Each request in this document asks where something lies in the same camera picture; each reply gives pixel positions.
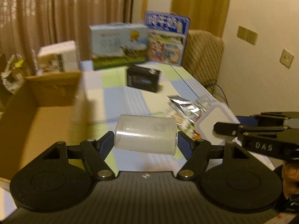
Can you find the brown cardboard box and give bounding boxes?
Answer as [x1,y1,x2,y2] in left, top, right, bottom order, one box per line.
[1,71,88,189]

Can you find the quilted beige chair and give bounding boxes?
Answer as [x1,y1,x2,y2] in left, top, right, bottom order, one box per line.
[181,29,224,93]

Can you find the brown window curtain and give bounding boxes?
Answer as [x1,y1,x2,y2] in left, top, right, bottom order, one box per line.
[1,0,133,66]

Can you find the white product box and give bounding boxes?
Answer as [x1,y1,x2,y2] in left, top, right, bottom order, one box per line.
[37,41,79,74]

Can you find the silver foil pouch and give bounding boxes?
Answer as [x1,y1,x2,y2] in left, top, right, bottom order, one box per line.
[168,95,211,130]

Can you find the crumpled packaging pile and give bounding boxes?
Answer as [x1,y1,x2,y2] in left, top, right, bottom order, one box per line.
[1,54,26,95]

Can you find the black power cable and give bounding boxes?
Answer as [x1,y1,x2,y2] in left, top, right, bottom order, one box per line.
[205,79,230,107]

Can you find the white square lidded container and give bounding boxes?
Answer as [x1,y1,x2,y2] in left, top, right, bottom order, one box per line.
[195,102,241,146]

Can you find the double wall socket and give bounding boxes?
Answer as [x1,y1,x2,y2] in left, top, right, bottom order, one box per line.
[237,26,258,45]

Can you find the clear plastic cup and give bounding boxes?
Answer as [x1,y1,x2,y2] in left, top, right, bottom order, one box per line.
[114,114,178,155]

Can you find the blue cartoon milk carton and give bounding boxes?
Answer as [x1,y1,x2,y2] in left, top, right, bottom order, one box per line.
[144,11,191,66]

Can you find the wooden wall strips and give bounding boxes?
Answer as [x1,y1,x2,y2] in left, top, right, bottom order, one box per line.
[140,0,148,20]

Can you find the green blue milk carton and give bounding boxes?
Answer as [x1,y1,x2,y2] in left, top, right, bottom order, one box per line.
[89,23,149,70]

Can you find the yellow door curtain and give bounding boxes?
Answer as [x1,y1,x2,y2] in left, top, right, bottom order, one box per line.
[171,0,230,38]

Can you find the person's right hand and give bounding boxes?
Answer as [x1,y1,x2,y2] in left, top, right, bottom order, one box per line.
[282,161,299,199]

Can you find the single wall socket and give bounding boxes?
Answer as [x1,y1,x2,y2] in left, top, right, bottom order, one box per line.
[279,49,294,69]

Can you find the black Flyco shaver box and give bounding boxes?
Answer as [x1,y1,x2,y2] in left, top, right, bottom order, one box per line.
[126,66,161,93]

